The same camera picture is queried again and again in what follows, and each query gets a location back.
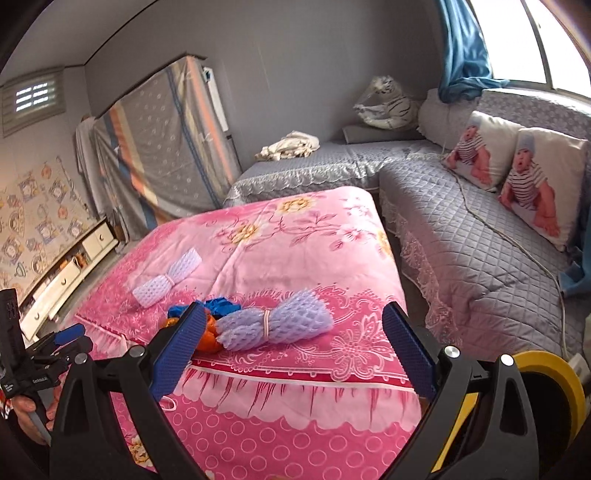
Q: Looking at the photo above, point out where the orange peel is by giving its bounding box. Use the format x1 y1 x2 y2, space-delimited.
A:
158 314 223 355

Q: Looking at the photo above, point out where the cartoon patterned wall cloth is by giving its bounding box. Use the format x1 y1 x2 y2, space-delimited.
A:
0 158 97 301

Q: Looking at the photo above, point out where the white hanging garment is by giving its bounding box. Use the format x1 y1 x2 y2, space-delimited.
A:
74 116 111 216

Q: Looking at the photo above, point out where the yellow rimmed trash bin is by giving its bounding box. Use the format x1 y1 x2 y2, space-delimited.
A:
410 351 586 479

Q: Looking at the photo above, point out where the white tiger plush toy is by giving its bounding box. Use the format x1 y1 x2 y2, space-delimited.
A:
353 76 420 131

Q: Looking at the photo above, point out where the grey sofa back cushion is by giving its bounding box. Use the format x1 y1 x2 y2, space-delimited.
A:
418 89 480 150

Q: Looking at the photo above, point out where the right baby print pillow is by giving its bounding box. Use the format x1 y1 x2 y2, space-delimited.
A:
499 128 589 252

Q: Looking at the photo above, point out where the window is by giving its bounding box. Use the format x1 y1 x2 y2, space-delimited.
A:
470 0 590 98

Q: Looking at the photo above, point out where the pink floral blanket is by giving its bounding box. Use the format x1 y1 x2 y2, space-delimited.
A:
71 187 421 479

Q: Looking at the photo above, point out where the blue curtain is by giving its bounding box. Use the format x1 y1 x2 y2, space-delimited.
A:
559 239 591 298
436 0 509 104

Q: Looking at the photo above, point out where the striped cloth covered cabinet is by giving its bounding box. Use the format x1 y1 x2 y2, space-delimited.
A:
91 56 242 241

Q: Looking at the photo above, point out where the wall vent with louvers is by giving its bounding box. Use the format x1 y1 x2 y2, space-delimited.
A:
1 67 66 137

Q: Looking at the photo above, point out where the baby print pillow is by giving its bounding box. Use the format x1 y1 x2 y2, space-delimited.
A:
443 110 523 192
499 128 589 252

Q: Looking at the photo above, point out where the white cable on sofa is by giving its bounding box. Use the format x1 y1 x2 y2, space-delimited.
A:
440 138 569 361

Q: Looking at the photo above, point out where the white low tv cabinet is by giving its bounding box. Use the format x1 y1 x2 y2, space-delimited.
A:
20 216 119 345

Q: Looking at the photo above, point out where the left baby print pillow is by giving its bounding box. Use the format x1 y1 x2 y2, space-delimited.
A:
443 110 523 192

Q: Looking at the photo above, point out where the purple foam fruit net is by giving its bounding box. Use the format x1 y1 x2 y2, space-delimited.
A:
215 290 335 352

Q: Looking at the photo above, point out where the white foam fruit net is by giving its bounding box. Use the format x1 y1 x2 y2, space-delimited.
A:
132 248 202 308

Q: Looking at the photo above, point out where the cream crumpled cloth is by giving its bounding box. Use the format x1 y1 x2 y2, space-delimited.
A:
256 131 321 161

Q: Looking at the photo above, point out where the grey quilted sofa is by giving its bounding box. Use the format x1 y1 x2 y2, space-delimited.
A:
224 89 590 359

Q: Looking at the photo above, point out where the blue rubber glove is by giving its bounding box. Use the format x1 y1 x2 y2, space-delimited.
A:
167 297 242 319

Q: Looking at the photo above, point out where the person's left hand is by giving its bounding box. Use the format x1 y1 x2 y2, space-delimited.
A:
11 387 61 445

